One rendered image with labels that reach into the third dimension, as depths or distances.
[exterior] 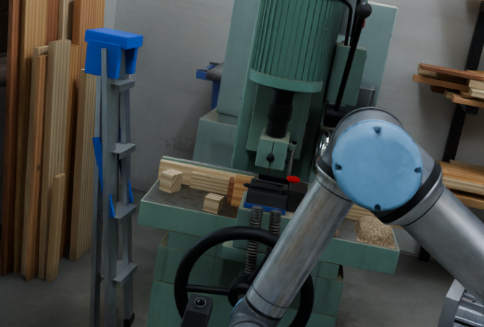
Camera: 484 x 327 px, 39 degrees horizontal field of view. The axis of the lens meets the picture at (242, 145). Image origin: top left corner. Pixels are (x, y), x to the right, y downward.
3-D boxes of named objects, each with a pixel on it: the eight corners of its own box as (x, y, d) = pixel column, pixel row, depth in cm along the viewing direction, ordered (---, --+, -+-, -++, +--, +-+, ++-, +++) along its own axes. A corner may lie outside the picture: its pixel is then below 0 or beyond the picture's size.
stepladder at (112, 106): (74, 344, 260) (77, 30, 233) (102, 314, 284) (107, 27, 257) (115, 351, 257) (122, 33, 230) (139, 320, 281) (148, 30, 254)
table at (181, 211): (124, 239, 150) (127, 213, 148) (155, 196, 179) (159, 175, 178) (400, 294, 146) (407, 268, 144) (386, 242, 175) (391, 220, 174)
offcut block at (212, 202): (202, 210, 158) (204, 196, 157) (207, 205, 161) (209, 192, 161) (217, 214, 157) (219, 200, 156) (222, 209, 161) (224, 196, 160)
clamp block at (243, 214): (229, 246, 147) (236, 207, 145) (236, 225, 160) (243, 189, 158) (297, 260, 147) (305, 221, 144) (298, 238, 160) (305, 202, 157)
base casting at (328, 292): (150, 279, 162) (155, 244, 159) (193, 204, 217) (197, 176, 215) (338, 317, 159) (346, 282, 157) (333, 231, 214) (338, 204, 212)
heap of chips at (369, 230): (356, 241, 155) (360, 226, 154) (353, 220, 168) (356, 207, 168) (396, 249, 154) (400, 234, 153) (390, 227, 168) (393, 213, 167)
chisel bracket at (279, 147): (253, 171, 165) (259, 137, 163) (258, 157, 178) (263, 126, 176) (284, 177, 164) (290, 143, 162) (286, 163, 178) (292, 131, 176)
